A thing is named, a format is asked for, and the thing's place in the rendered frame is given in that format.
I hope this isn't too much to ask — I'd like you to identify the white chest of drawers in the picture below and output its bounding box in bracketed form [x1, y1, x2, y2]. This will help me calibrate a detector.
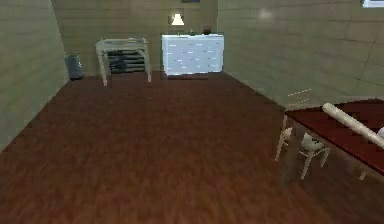
[161, 32, 225, 77]

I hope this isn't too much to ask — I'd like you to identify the white table lamp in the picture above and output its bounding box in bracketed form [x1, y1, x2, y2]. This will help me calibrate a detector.
[170, 13, 186, 35]

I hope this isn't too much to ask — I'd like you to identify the grey waste bin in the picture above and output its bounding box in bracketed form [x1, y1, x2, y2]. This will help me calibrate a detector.
[64, 53, 85, 81]

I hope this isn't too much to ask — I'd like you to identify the window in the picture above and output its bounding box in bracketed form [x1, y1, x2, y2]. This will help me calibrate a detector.
[362, 0, 384, 8]

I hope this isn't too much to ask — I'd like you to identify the black shelf rack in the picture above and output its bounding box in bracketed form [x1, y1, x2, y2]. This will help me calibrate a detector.
[105, 49, 147, 75]

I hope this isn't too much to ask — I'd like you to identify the pale wooden side table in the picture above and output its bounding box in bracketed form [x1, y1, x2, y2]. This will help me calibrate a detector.
[95, 37, 153, 87]

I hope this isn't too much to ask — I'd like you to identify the white chair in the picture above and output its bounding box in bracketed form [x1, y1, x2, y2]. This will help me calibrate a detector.
[297, 132, 331, 181]

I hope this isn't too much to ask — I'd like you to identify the dark red wooden table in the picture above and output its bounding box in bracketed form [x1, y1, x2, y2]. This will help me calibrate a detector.
[279, 98, 384, 188]

